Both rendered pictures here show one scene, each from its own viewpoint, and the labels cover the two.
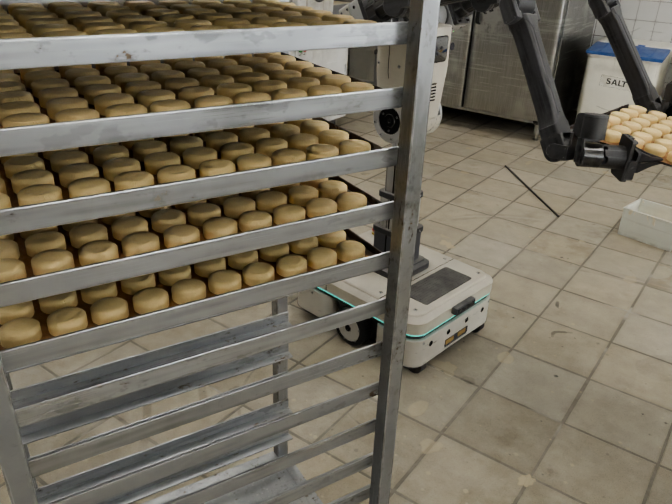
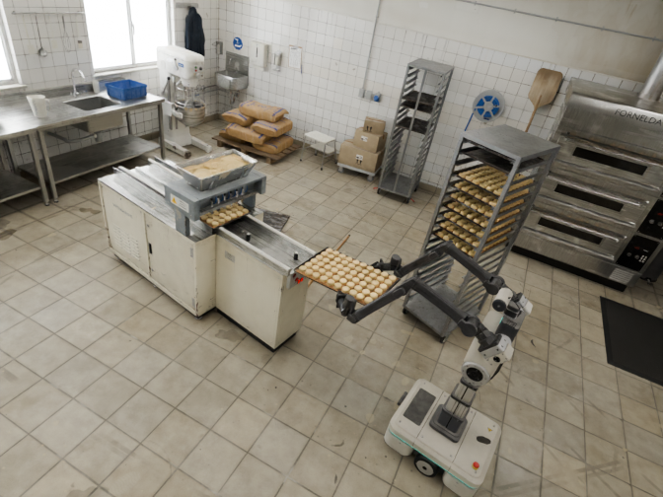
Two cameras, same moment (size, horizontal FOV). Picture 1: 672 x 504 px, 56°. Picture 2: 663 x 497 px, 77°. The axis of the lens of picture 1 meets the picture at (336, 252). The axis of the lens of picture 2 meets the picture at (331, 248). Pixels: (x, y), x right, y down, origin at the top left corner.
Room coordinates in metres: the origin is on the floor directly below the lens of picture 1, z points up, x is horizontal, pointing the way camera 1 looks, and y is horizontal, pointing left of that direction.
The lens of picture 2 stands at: (3.69, -1.65, 2.66)
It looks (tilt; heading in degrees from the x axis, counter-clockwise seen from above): 34 degrees down; 165
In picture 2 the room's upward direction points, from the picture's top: 11 degrees clockwise
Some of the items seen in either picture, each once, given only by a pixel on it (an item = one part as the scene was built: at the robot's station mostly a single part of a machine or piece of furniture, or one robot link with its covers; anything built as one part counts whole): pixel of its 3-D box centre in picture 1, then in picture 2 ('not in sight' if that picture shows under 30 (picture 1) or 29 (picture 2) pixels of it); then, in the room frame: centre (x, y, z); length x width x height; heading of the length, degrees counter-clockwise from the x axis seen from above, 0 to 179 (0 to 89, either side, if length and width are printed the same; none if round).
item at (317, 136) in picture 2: not in sight; (320, 149); (-2.61, -0.47, 0.23); 0.45 x 0.45 x 0.46; 47
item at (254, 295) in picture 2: not in sight; (259, 284); (1.05, -1.48, 0.45); 0.70 x 0.34 x 0.90; 45
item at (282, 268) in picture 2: not in sight; (193, 214); (0.71, -2.02, 0.87); 2.01 x 0.03 x 0.07; 45
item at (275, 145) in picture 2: not in sight; (273, 142); (-2.82, -1.20, 0.19); 0.72 x 0.42 x 0.15; 149
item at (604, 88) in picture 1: (621, 93); not in sight; (5.06, -2.22, 0.38); 0.64 x 0.54 x 0.77; 147
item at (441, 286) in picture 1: (396, 271); (445, 425); (2.22, -0.25, 0.24); 0.68 x 0.53 x 0.41; 47
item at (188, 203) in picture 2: not in sight; (218, 199); (0.69, -1.84, 1.01); 0.72 x 0.33 x 0.34; 135
